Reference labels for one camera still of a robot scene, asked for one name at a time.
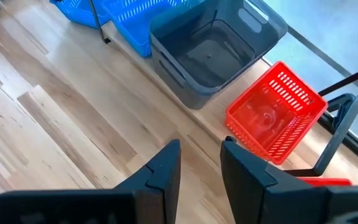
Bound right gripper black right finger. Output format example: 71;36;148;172
219;136;358;224

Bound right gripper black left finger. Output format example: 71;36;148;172
0;139;182;224

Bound red slotted plastic basket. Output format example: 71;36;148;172
296;176;353;187
224;60;329;166

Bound blue slotted plastic basket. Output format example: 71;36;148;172
48;0;111;29
100;0;204;59

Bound low shelf, black metal legs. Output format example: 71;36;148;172
87;0;358;178

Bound grey translucent plastic bin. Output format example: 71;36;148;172
149;0;289;110

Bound black aluminium table frame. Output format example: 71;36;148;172
286;24;358;174

